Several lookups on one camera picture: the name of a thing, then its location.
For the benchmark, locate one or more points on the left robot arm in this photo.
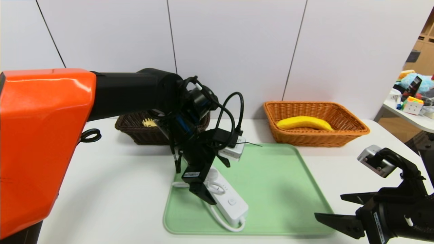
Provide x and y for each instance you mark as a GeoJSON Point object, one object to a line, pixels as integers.
{"type": "Point", "coordinates": [40, 135]}

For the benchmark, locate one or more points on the black upright box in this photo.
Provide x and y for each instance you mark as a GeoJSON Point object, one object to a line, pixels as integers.
{"type": "Point", "coordinates": [414, 86]}

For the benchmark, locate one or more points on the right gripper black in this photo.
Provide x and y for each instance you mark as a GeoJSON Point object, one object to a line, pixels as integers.
{"type": "Point", "coordinates": [375, 218]}

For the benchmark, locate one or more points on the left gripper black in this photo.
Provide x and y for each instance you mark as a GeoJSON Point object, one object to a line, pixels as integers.
{"type": "Point", "coordinates": [192, 176]}

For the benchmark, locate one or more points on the yellow banana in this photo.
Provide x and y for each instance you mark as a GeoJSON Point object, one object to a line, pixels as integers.
{"type": "Point", "coordinates": [303, 122]}

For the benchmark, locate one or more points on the blue plush toy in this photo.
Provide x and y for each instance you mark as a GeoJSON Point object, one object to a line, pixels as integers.
{"type": "Point", "coordinates": [408, 81]}

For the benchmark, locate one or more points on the orange wicker basket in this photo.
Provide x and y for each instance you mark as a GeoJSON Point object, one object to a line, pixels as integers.
{"type": "Point", "coordinates": [305, 137]}

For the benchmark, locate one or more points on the colourful puzzle cube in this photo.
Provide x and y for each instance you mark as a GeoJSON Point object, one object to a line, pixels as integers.
{"type": "Point", "coordinates": [412, 105]}

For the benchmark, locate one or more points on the orange toy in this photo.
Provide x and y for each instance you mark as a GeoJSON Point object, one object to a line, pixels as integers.
{"type": "Point", "coordinates": [405, 73]}

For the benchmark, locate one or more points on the light green plastic tray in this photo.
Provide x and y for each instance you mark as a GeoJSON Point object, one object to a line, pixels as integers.
{"type": "Point", "coordinates": [278, 196]}

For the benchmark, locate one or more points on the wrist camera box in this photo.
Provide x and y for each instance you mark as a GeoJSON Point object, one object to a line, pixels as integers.
{"type": "Point", "coordinates": [234, 152]}
{"type": "Point", "coordinates": [373, 161]}

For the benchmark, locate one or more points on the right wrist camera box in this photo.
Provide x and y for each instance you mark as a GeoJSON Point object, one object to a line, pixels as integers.
{"type": "Point", "coordinates": [373, 161]}

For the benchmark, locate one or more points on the white side table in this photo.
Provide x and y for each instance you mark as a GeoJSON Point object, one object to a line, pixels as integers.
{"type": "Point", "coordinates": [417, 122]}

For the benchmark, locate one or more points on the dark brown wicker basket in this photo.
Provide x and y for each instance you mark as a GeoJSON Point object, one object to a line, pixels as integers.
{"type": "Point", "coordinates": [142, 134]}

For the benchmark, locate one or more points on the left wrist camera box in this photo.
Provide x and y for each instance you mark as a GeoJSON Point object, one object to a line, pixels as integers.
{"type": "Point", "coordinates": [234, 152]}

